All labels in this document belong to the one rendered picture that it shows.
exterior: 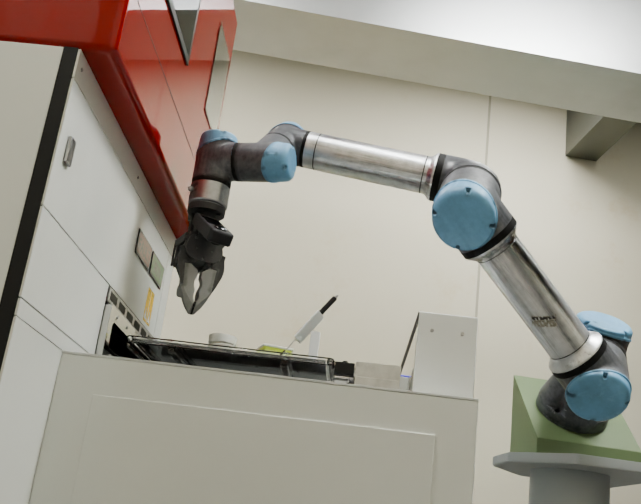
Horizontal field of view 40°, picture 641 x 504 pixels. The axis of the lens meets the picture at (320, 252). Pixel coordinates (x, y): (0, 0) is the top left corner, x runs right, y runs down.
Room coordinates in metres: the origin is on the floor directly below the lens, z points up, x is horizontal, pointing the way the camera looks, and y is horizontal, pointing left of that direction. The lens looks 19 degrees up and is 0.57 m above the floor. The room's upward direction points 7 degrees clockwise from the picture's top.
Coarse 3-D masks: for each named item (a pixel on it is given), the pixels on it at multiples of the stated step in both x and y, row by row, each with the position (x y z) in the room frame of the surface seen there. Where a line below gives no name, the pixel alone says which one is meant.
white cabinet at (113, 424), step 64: (64, 384) 1.31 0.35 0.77; (128, 384) 1.31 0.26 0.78; (192, 384) 1.30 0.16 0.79; (256, 384) 1.29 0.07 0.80; (320, 384) 1.29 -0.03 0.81; (64, 448) 1.31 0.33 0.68; (128, 448) 1.30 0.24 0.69; (192, 448) 1.30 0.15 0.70; (256, 448) 1.29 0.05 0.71; (320, 448) 1.29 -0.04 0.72; (384, 448) 1.28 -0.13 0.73; (448, 448) 1.28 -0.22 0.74
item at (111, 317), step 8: (112, 304) 1.48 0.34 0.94; (104, 312) 1.48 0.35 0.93; (112, 312) 1.49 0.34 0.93; (104, 320) 1.48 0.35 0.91; (112, 320) 1.50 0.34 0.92; (120, 320) 1.55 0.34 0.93; (104, 328) 1.48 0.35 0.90; (112, 328) 1.56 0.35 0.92; (120, 328) 1.56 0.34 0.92; (128, 328) 1.61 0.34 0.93; (104, 336) 1.48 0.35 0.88; (120, 336) 1.62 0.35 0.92; (96, 344) 1.48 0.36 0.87; (104, 344) 1.48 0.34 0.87; (96, 352) 1.48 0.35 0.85; (104, 352) 1.49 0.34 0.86; (112, 352) 1.54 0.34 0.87
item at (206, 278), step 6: (210, 270) 1.55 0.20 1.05; (204, 276) 1.54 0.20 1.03; (210, 276) 1.55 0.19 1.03; (204, 282) 1.54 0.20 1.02; (210, 282) 1.55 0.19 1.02; (198, 288) 1.59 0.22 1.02; (204, 288) 1.55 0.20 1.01; (210, 288) 1.55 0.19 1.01; (198, 294) 1.54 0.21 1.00; (204, 294) 1.55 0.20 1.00; (210, 294) 1.55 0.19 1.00; (198, 300) 1.54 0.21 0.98; (204, 300) 1.55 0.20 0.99; (198, 306) 1.55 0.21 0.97; (192, 312) 1.55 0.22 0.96
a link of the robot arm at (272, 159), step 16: (240, 144) 1.52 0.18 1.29; (256, 144) 1.51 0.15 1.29; (272, 144) 1.50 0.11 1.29; (288, 144) 1.50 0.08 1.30; (240, 160) 1.51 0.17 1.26; (256, 160) 1.50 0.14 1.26; (272, 160) 1.49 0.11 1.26; (288, 160) 1.50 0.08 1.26; (240, 176) 1.54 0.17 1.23; (256, 176) 1.53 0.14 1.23; (272, 176) 1.52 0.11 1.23; (288, 176) 1.52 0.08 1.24
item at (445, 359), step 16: (432, 320) 1.34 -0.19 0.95; (448, 320) 1.34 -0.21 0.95; (464, 320) 1.34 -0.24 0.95; (432, 336) 1.34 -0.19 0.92; (448, 336) 1.34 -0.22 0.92; (464, 336) 1.34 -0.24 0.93; (416, 352) 1.34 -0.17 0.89; (432, 352) 1.34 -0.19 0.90; (448, 352) 1.34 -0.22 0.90; (464, 352) 1.34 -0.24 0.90; (416, 368) 1.34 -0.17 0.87; (432, 368) 1.34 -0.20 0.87; (448, 368) 1.34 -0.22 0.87; (464, 368) 1.34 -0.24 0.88; (416, 384) 1.34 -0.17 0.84; (432, 384) 1.34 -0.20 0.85; (448, 384) 1.34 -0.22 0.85; (464, 384) 1.34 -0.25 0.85
